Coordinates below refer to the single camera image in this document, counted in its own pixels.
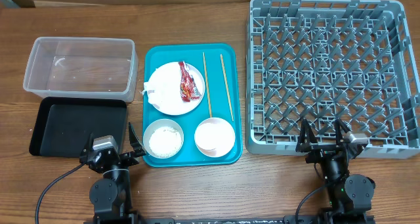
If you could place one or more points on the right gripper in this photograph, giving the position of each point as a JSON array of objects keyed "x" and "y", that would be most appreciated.
[{"x": 322, "y": 153}]

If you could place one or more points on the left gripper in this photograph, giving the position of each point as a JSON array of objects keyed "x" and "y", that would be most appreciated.
[{"x": 138, "y": 146}]

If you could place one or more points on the grey bowl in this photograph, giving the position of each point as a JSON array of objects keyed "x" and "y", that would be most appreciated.
[{"x": 155, "y": 125}]

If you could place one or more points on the white napkin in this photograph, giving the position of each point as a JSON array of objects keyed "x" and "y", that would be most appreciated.
[{"x": 157, "y": 90}]

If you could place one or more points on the red snack wrapper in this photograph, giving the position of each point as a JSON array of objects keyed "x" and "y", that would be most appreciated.
[{"x": 188, "y": 89}]

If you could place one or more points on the white rice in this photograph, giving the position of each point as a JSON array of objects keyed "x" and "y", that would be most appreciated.
[{"x": 165, "y": 142}]

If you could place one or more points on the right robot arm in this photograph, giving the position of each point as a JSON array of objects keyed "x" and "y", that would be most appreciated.
[{"x": 349, "y": 195}]

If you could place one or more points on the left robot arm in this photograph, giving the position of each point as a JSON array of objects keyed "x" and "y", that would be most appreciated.
[{"x": 111, "y": 195}]

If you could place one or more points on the grey dishwasher rack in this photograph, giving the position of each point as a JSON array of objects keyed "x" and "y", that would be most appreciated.
[{"x": 324, "y": 60}]

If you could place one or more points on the black tray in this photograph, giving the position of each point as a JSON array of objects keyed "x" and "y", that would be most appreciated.
[{"x": 63, "y": 125}]

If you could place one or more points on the clear plastic bin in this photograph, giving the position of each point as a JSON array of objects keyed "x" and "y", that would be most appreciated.
[{"x": 82, "y": 67}]

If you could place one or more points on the white round plate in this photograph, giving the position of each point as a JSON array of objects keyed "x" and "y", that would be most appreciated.
[{"x": 175, "y": 106}]

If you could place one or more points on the white pink bowl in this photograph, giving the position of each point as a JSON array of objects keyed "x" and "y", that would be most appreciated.
[{"x": 214, "y": 137}]

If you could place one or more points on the left wooden chopstick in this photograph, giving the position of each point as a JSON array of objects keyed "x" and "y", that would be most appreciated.
[{"x": 207, "y": 86}]

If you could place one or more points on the wooden chopstick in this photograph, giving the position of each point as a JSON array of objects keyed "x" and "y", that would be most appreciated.
[
  {"x": 226, "y": 86},
  {"x": 207, "y": 86}
]

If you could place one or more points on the teal serving tray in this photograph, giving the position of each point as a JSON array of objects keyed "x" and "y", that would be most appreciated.
[{"x": 189, "y": 155}]

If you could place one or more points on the right wooden chopstick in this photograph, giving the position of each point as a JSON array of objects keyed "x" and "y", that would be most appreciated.
[{"x": 226, "y": 86}]

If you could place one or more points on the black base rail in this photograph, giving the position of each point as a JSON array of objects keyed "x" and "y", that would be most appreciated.
[{"x": 288, "y": 219}]

